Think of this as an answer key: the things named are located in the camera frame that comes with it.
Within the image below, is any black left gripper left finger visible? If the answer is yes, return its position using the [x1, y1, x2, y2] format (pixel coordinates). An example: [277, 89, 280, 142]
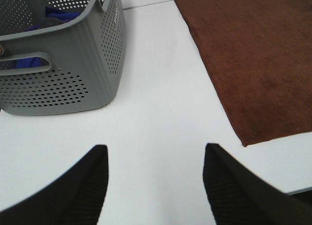
[0, 145, 109, 225]

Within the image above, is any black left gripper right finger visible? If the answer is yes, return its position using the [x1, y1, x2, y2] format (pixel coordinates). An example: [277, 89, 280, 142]
[203, 143, 312, 225]

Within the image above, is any brown towel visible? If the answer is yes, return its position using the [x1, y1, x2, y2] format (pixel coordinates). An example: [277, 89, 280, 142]
[174, 0, 312, 146]

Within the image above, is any grey perforated laundry basket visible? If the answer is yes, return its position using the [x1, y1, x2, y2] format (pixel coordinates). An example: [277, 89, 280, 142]
[0, 0, 126, 115]

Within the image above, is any dark grey cloth in basket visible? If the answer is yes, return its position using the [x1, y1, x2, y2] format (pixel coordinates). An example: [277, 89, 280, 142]
[38, 18, 65, 29]

